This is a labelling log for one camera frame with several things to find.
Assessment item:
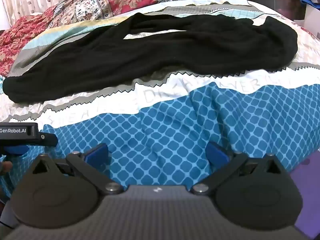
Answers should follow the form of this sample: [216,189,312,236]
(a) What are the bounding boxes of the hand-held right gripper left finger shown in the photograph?
[32,143,124,194]

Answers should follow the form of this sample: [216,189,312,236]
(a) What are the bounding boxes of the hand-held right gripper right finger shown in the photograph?
[191,142,288,194]

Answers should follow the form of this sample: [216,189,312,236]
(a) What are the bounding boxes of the black pants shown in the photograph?
[3,12,298,104]

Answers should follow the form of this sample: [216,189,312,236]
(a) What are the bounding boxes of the white box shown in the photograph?
[303,4,320,40]

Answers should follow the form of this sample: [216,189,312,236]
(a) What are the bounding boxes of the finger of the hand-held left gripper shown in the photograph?
[0,145,29,155]
[38,133,59,147]

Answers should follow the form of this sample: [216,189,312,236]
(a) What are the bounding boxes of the purple mat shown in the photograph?
[289,150,320,240]

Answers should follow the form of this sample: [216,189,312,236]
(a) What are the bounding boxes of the patterned striped bedsheet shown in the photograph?
[0,0,320,205]

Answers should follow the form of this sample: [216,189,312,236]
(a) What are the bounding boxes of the person's left hand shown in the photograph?
[0,161,13,176]

